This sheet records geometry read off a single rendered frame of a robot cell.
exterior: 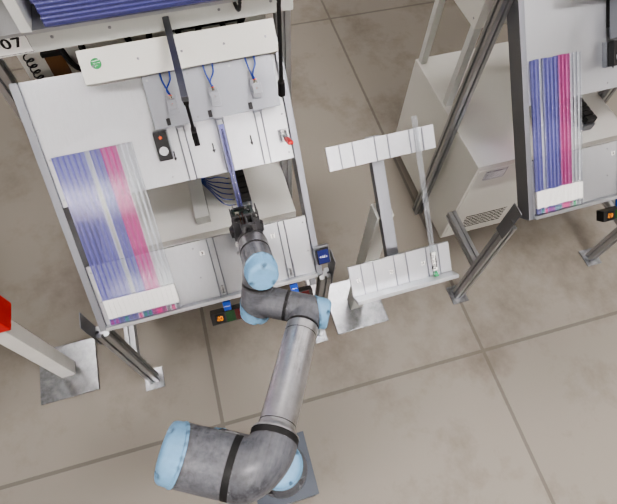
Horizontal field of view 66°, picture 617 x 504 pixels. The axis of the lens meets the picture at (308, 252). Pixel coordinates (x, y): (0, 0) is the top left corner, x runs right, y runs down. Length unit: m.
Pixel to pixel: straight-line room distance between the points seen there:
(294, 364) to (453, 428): 1.30
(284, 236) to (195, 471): 0.79
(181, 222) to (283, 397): 0.97
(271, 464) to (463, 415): 1.42
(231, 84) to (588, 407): 1.97
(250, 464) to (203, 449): 0.09
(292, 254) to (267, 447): 0.73
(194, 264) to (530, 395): 1.58
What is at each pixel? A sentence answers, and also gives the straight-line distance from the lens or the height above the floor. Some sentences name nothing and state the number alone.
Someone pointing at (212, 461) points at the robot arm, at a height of 1.19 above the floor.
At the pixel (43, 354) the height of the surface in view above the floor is 0.31.
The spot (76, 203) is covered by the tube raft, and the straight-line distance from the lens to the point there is 1.45.
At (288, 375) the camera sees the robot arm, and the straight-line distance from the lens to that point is 1.01.
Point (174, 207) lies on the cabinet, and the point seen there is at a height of 0.62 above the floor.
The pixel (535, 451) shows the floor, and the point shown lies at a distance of 2.33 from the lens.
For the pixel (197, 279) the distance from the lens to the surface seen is 1.49.
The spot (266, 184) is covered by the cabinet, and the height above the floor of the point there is 0.62.
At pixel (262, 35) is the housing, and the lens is 1.34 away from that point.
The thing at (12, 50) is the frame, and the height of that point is 1.33.
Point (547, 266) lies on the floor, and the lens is 2.66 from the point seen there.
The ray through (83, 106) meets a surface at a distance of 1.43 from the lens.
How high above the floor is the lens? 2.10
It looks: 62 degrees down
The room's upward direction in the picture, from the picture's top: 3 degrees clockwise
